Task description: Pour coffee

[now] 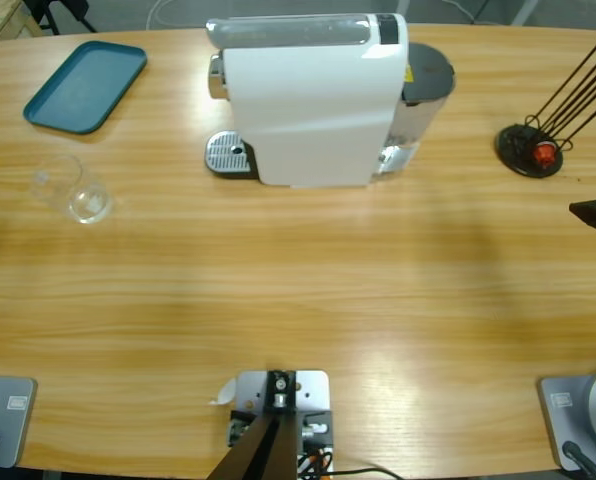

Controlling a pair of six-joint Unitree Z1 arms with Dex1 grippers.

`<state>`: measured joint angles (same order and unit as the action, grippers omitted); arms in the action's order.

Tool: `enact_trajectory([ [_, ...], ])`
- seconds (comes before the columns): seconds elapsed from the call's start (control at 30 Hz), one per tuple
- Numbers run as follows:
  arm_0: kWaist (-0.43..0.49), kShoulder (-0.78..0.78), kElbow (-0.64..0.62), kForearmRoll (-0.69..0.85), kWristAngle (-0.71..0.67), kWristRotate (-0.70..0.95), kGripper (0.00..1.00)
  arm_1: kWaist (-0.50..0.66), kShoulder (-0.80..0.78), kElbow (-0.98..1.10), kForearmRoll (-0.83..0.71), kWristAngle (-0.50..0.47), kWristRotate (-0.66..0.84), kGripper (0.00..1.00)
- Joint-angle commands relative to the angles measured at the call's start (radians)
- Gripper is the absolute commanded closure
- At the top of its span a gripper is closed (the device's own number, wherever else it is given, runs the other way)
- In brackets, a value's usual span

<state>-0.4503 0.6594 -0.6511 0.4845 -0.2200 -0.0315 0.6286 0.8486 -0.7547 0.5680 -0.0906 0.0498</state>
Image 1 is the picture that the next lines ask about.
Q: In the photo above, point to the white capsule coffee machine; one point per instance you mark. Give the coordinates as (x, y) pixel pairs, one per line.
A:
(308, 110)

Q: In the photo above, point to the grey metal leg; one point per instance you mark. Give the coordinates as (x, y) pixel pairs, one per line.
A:
(525, 12)

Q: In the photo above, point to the red coffee capsule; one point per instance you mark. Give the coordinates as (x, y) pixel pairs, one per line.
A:
(544, 156)

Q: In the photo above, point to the black camera post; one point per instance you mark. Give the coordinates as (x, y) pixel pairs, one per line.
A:
(258, 455)

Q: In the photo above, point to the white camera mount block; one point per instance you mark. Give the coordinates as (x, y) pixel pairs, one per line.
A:
(310, 390)

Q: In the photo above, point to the black chair legs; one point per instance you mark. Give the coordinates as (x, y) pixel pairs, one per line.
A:
(48, 12)

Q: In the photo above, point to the clear glass cup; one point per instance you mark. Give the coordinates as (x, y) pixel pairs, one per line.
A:
(73, 190)

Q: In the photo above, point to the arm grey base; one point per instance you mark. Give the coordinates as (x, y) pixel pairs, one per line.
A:
(573, 415)
(8, 420)

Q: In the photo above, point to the teal plastic tray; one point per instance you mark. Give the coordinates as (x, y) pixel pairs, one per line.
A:
(85, 87)

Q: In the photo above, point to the black capsule holder with rods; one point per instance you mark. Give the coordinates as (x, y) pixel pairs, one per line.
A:
(515, 150)

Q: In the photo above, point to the white paper tag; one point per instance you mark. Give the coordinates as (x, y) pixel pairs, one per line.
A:
(224, 392)

